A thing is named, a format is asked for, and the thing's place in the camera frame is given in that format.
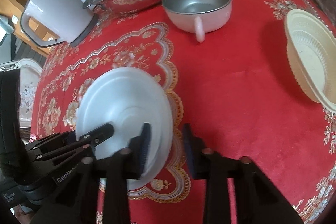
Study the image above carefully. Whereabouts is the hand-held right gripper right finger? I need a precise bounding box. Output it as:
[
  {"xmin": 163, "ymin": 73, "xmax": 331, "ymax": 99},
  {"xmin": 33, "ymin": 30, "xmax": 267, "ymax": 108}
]
[{"xmin": 182, "ymin": 123, "xmax": 302, "ymax": 224}]

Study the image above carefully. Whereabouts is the white carved chair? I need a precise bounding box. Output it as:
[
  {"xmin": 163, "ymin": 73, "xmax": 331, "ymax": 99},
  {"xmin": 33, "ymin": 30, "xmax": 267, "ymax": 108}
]
[{"xmin": 0, "ymin": 58, "xmax": 43, "ymax": 146}]

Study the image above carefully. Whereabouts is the pink pot with handle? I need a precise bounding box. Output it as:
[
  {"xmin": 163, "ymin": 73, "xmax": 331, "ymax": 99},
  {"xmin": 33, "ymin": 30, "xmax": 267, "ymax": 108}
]
[{"xmin": 162, "ymin": 0, "xmax": 233, "ymax": 43}]

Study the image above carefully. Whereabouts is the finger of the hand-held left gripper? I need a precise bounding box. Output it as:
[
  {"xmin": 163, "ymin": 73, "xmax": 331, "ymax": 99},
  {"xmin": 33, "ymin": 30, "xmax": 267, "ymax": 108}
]
[
  {"xmin": 25, "ymin": 132, "xmax": 77, "ymax": 154},
  {"xmin": 39, "ymin": 123, "xmax": 115, "ymax": 161}
]

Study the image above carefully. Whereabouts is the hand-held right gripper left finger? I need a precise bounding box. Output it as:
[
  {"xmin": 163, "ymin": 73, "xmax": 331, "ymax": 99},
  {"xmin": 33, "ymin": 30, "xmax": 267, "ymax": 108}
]
[{"xmin": 34, "ymin": 123, "xmax": 153, "ymax": 224}]

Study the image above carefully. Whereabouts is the cream plastic bowl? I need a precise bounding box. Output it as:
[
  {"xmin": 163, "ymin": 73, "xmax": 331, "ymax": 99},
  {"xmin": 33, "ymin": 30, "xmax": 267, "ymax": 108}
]
[{"xmin": 285, "ymin": 9, "xmax": 336, "ymax": 112}]

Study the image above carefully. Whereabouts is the small white foam bowl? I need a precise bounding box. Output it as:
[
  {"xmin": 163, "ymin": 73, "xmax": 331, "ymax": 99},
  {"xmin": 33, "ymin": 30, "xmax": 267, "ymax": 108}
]
[{"xmin": 76, "ymin": 67, "xmax": 174, "ymax": 182}]

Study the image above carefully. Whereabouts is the white electric kettle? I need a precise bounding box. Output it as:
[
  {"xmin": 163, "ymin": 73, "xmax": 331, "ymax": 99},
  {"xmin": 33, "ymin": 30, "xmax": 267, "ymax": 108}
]
[{"xmin": 20, "ymin": 0, "xmax": 99, "ymax": 48}]

